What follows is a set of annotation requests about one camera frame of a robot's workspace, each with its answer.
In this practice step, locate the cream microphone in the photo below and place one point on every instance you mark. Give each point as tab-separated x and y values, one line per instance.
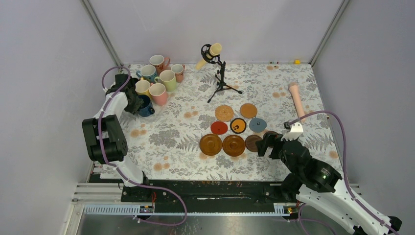
210	55

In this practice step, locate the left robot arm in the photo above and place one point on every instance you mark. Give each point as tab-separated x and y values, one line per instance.
105	140

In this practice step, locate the floral table mat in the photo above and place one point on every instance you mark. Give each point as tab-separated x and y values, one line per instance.
165	145

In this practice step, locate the black microphone tripod stand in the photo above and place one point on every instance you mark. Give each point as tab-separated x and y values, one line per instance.
221	84

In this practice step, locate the orange black face coaster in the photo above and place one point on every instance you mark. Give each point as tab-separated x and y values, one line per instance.
238	125

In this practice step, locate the pink cylindrical roller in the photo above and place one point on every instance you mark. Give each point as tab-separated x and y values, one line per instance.
294	91

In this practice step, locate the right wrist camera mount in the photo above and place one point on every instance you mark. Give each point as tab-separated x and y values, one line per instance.
295	130

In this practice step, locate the small pink mug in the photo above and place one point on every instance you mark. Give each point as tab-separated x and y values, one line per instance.
178	69

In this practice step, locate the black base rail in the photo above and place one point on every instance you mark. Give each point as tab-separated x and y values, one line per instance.
212	196

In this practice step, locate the blue round coaster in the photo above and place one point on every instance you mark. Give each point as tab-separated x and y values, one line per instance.
257	125

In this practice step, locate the dark blue mug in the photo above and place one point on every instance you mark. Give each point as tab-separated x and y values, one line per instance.
146	109

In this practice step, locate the blue patterned mug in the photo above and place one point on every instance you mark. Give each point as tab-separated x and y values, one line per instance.
148	72

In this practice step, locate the brown wooden coaster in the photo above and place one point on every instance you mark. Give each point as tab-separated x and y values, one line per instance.
210	144

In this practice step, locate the yellow mug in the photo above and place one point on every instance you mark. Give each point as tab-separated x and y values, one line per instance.
142	87

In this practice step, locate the dark brown coaster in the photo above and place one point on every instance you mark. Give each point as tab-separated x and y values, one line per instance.
250	142
269	133

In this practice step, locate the salmon mug with handle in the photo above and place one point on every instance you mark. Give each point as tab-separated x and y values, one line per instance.
160	62

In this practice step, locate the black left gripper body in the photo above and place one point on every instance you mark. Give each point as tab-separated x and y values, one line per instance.
134	104

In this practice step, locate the light wooden round coaster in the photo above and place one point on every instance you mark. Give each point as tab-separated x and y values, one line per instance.
248	110

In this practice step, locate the red round coaster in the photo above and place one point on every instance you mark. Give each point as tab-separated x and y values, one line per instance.
219	128

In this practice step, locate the brown wooden knob lid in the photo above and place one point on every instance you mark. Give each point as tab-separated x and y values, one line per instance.
233	145

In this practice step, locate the woven rattan coaster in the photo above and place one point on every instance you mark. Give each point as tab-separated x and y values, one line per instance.
224	113

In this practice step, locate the light green mug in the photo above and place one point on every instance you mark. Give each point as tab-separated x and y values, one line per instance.
168	79

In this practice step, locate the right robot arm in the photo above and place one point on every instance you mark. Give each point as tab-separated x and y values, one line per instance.
319	185

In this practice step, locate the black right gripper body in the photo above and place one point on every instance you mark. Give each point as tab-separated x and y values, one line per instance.
277	152

